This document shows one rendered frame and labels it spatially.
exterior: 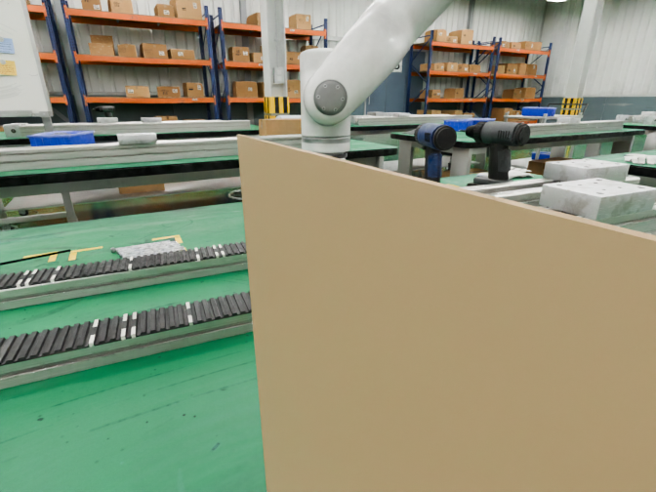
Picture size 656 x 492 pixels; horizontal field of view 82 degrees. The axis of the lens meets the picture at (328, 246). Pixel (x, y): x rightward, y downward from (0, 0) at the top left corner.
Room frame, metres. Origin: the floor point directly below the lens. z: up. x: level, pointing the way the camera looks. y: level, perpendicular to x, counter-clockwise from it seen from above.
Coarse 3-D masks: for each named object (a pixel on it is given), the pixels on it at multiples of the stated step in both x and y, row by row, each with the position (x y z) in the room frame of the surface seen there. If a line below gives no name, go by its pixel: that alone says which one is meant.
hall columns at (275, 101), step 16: (272, 0) 6.51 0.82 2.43; (592, 0) 10.19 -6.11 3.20; (272, 16) 6.51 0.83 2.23; (592, 16) 10.12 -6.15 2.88; (272, 32) 6.50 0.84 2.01; (592, 32) 10.30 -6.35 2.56; (272, 48) 6.49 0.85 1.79; (576, 48) 10.30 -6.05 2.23; (592, 48) 10.23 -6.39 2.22; (272, 64) 6.49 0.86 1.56; (576, 64) 10.22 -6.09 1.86; (272, 80) 6.48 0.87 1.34; (576, 80) 10.15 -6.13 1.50; (272, 96) 6.48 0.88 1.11; (576, 96) 10.09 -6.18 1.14; (272, 112) 6.31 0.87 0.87; (288, 112) 6.43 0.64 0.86; (560, 112) 10.33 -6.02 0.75; (576, 112) 10.13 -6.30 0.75
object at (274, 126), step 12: (264, 120) 2.65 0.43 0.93; (276, 120) 2.64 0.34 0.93; (288, 120) 2.67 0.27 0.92; (300, 120) 2.71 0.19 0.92; (264, 132) 2.66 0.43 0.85; (276, 132) 2.64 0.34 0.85; (288, 132) 2.67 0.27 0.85; (300, 132) 2.70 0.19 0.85; (528, 168) 3.99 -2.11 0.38; (540, 168) 3.88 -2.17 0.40; (120, 192) 3.52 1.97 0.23; (132, 192) 3.56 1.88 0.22
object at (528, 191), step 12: (528, 180) 0.95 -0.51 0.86; (540, 180) 0.95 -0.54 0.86; (552, 180) 0.95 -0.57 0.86; (636, 180) 0.97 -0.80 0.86; (480, 192) 0.85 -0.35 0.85; (492, 192) 0.87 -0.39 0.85; (504, 192) 0.81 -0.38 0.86; (516, 192) 0.81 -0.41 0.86; (528, 192) 0.82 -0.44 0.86; (540, 192) 0.83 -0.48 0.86; (528, 204) 0.82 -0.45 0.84
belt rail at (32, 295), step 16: (240, 256) 0.59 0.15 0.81; (128, 272) 0.52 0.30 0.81; (144, 272) 0.53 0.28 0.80; (160, 272) 0.54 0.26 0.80; (176, 272) 0.55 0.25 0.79; (192, 272) 0.56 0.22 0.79; (208, 272) 0.57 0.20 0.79; (224, 272) 0.58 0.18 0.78; (16, 288) 0.47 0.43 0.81; (32, 288) 0.47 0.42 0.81; (48, 288) 0.48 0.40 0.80; (64, 288) 0.49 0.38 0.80; (80, 288) 0.50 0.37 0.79; (96, 288) 0.50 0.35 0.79; (112, 288) 0.51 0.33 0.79; (128, 288) 0.52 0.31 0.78; (0, 304) 0.46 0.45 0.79; (16, 304) 0.46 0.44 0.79; (32, 304) 0.47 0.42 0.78
